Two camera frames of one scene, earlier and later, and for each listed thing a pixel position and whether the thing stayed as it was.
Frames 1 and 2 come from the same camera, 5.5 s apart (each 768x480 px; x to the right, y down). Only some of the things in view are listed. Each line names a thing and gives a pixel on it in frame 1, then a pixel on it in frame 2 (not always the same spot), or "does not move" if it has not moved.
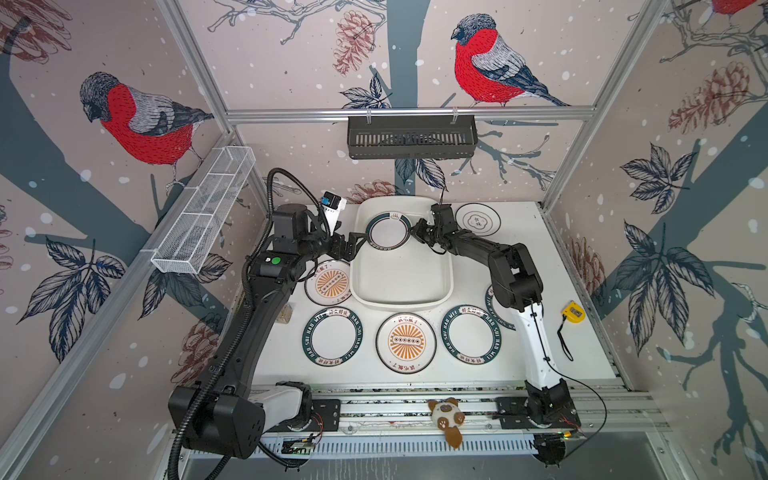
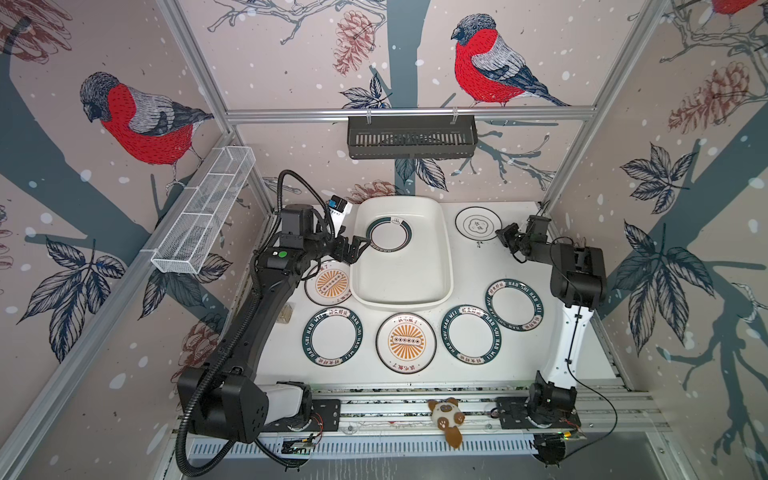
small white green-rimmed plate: x=479 y=218 does not move
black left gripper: x=351 y=248 does not move
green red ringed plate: x=388 y=230 does not move
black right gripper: x=419 y=230 to x=507 y=234
